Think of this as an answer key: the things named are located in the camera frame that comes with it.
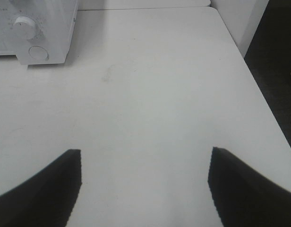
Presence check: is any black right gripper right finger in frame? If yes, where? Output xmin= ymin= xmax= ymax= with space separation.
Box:
xmin=208 ymin=147 xmax=291 ymax=227

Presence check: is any round white door button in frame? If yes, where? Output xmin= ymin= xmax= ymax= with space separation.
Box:
xmin=29 ymin=46 xmax=49 ymax=61

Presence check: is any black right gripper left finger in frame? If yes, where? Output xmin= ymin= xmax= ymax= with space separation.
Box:
xmin=0 ymin=149 xmax=82 ymax=227

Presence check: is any white microwave oven body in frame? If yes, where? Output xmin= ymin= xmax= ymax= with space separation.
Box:
xmin=0 ymin=0 xmax=78 ymax=65

